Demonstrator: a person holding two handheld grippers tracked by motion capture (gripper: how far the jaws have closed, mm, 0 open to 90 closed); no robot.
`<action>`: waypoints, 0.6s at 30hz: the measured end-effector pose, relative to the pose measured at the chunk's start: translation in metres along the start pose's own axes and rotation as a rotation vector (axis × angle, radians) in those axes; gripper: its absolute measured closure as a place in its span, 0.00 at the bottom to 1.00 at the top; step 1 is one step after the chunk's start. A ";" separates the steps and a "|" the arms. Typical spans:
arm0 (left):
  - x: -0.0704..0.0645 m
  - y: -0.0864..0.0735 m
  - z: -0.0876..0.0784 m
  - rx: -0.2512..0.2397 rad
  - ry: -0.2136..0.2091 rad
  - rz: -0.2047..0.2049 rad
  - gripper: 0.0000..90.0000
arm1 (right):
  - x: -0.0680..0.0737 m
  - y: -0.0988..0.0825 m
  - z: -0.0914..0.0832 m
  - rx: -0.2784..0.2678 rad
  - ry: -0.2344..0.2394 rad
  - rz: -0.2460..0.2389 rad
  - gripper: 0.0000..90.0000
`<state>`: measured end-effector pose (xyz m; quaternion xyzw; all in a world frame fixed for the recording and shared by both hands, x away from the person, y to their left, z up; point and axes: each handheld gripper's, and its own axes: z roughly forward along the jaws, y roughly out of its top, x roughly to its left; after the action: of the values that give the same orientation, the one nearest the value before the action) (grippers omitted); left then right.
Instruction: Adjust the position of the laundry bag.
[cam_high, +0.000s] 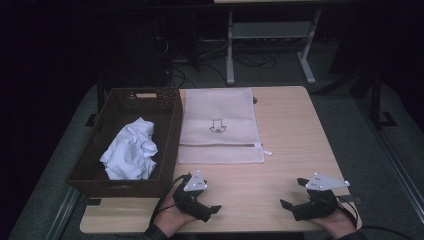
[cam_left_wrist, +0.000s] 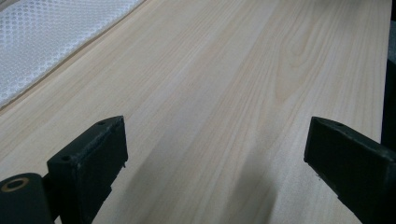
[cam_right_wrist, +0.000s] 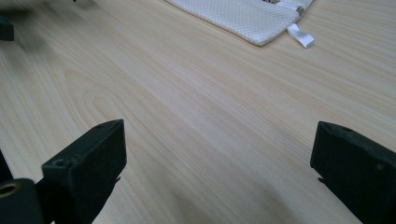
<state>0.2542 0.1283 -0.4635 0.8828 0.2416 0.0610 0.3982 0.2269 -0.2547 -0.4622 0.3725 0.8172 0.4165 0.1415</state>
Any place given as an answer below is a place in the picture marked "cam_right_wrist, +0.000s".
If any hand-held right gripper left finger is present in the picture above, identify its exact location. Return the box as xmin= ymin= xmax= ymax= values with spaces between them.
xmin=41 ymin=119 xmax=127 ymax=224

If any white mesh laundry bag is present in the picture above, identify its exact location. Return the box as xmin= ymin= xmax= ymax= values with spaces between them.
xmin=164 ymin=0 xmax=316 ymax=49

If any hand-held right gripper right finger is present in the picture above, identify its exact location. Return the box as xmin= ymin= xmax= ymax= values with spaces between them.
xmin=310 ymin=120 xmax=396 ymax=224

